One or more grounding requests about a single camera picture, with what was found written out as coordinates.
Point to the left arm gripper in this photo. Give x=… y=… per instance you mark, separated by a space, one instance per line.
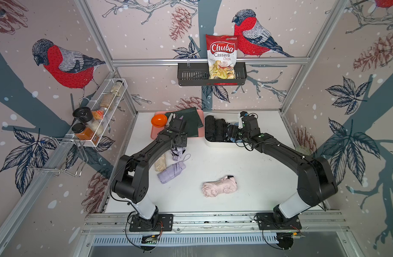
x=184 y=140

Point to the lavender umbrella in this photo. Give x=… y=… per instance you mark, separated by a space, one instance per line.
x=171 y=172
x=179 y=154

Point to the black sleeved umbrella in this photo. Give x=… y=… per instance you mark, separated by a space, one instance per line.
x=210 y=130

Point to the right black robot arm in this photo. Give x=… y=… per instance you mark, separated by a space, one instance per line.
x=316 y=181

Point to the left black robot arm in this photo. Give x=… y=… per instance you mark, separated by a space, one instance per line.
x=131 y=181

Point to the cream storage box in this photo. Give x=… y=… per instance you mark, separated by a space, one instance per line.
x=229 y=118

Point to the beige striped folded umbrella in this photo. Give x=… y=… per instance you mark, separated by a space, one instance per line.
x=161 y=164

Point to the pink folded umbrella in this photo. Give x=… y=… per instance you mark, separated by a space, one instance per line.
x=226 y=185

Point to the dark green cloth napkin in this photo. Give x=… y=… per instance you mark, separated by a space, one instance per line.
x=192 y=119

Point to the pink plastic tray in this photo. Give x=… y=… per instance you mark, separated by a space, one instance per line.
x=155 y=131

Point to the green lidded glass jar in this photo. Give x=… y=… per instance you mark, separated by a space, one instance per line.
x=303 y=150

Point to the Chuba cassava chips bag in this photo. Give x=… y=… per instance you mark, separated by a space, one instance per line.
x=222 y=56

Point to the black lidded spice jar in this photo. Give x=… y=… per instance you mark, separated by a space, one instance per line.
x=83 y=114

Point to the orange spice jar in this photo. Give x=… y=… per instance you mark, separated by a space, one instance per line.
x=82 y=132

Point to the white handled knife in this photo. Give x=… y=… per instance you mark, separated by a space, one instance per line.
x=169 y=116

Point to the white wire spice rack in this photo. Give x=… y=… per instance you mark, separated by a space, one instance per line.
x=103 y=109

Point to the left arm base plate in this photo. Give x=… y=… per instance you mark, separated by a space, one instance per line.
x=159 y=222

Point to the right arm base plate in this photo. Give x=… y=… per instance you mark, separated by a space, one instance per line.
x=272 y=221

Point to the wire hook rack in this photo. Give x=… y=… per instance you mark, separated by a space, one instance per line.
x=68 y=158

